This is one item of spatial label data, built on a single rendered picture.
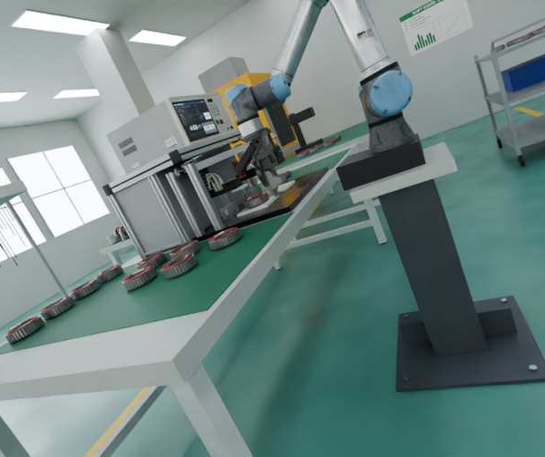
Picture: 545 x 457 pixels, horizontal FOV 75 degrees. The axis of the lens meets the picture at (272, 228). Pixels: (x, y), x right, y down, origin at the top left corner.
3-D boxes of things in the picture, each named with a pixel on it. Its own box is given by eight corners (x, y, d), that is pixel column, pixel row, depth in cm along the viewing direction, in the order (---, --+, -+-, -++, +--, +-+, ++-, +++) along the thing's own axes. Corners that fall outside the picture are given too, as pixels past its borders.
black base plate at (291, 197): (328, 170, 183) (326, 166, 183) (291, 211, 128) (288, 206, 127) (253, 198, 205) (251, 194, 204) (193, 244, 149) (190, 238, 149)
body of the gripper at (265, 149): (278, 167, 111) (263, 130, 108) (256, 176, 115) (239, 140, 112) (286, 161, 117) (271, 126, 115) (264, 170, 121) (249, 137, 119)
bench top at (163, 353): (360, 150, 250) (357, 142, 249) (185, 384, 60) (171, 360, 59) (242, 194, 296) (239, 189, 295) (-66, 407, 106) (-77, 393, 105)
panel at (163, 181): (252, 194, 205) (230, 145, 198) (189, 239, 148) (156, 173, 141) (250, 195, 205) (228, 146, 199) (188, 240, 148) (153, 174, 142)
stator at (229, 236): (247, 235, 121) (242, 225, 120) (220, 251, 115) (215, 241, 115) (232, 236, 130) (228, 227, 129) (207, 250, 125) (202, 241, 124)
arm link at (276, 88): (284, 74, 115) (253, 89, 117) (281, 68, 104) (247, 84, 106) (293, 98, 116) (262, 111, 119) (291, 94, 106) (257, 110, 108)
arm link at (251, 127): (233, 128, 111) (244, 124, 118) (239, 141, 112) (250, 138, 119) (253, 118, 108) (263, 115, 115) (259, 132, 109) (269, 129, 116)
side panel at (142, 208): (192, 243, 151) (157, 172, 144) (189, 246, 148) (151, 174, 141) (147, 258, 163) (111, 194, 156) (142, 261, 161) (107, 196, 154)
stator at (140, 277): (157, 279, 116) (151, 269, 115) (123, 295, 114) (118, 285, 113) (159, 270, 127) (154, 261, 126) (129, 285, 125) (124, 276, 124)
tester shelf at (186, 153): (253, 134, 192) (249, 126, 191) (181, 160, 134) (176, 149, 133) (191, 163, 212) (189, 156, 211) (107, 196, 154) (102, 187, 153)
